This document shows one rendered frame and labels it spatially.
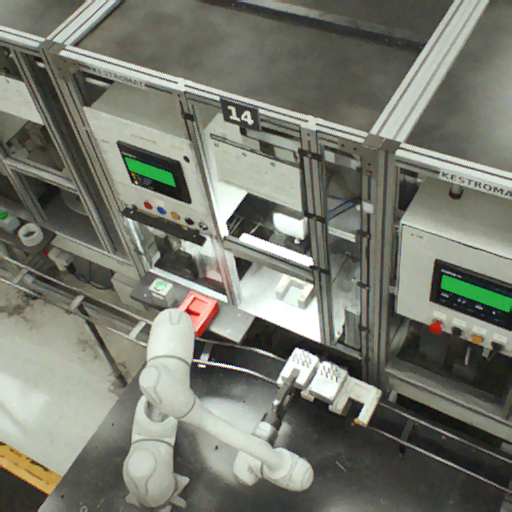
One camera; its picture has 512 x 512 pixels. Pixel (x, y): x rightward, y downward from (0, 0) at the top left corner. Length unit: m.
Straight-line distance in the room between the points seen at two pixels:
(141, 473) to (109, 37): 1.45
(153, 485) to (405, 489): 0.90
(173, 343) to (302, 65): 0.90
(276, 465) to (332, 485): 0.42
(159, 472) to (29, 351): 1.75
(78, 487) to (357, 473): 1.06
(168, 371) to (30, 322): 2.26
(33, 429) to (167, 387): 1.92
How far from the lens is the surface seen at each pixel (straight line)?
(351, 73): 2.07
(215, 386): 2.99
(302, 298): 2.80
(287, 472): 2.44
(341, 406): 2.68
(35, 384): 4.07
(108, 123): 2.40
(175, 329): 2.19
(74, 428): 3.87
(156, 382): 2.09
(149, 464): 2.61
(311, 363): 2.69
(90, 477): 2.96
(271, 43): 2.21
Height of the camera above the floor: 3.30
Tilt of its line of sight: 52 degrees down
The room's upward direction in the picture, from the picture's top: 10 degrees counter-clockwise
